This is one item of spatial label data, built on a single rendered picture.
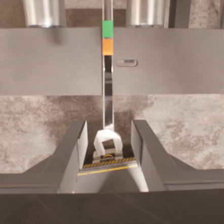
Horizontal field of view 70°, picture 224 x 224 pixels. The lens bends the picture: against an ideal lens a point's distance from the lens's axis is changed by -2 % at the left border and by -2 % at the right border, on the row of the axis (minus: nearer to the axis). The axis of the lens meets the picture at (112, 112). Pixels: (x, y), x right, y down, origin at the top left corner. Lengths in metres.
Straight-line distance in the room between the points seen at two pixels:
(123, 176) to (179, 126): 0.70
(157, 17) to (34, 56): 0.37
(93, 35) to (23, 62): 0.10
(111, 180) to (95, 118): 0.54
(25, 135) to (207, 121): 1.72
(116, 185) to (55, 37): 1.31
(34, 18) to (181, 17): 0.47
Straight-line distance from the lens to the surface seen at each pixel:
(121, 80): 0.23
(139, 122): 0.15
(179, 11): 0.69
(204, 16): 1.64
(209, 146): 1.90
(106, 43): 0.23
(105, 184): 1.43
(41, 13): 0.53
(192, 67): 0.26
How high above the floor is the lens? 1.40
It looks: 73 degrees down
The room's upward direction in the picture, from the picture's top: 174 degrees clockwise
